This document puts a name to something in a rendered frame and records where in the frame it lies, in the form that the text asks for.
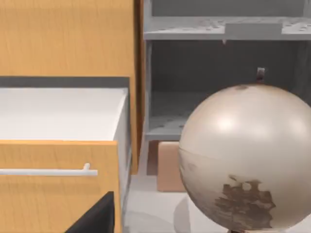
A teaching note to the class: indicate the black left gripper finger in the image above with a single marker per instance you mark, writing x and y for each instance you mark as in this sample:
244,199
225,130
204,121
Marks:
97,216

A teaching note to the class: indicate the pale wooden drawer front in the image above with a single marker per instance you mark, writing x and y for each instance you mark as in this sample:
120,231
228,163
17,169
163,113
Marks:
56,187

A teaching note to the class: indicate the grey open shelf cabinet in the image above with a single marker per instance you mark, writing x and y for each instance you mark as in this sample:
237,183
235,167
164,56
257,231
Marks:
218,72

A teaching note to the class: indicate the wooden cupboard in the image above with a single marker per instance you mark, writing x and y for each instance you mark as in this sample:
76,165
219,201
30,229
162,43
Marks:
68,38

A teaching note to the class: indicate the tan cardboard box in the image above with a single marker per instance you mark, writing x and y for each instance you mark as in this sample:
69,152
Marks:
168,167

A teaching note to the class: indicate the beige and brown globe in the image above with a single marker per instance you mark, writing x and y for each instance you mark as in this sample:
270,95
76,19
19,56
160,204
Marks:
245,157

